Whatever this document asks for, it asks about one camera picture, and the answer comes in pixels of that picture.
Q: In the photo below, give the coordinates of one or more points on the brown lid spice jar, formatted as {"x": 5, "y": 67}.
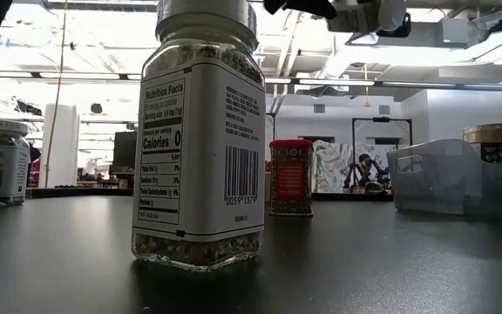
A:
{"x": 493, "y": 139}

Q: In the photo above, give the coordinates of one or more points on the dark tinted plastic bin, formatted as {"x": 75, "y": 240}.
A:
{"x": 434, "y": 183}

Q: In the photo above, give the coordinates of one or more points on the white room pillar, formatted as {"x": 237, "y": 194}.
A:
{"x": 69, "y": 148}

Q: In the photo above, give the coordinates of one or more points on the floral patterned cloth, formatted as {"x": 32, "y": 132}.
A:
{"x": 329, "y": 165}

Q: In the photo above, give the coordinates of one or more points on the white lid spice jar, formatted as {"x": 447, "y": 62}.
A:
{"x": 355, "y": 19}
{"x": 198, "y": 152}
{"x": 11, "y": 165}

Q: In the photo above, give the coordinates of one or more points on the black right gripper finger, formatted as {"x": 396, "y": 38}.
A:
{"x": 397, "y": 29}
{"x": 303, "y": 5}

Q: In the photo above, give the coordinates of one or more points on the black table mat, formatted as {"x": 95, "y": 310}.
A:
{"x": 103, "y": 261}

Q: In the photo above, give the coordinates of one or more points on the red lid spice tin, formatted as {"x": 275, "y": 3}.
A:
{"x": 291, "y": 179}

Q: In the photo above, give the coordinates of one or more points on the small black ceiling dome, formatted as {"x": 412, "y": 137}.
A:
{"x": 96, "y": 108}

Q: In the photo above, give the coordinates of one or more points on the grey ceiling rail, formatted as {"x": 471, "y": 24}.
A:
{"x": 451, "y": 86}

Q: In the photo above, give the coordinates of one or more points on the black background robot arm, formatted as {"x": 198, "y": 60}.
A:
{"x": 366, "y": 168}

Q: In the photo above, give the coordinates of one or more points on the black room monitor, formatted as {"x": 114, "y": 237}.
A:
{"x": 124, "y": 150}

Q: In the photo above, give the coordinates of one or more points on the black stand frame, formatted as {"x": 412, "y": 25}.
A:
{"x": 381, "y": 119}

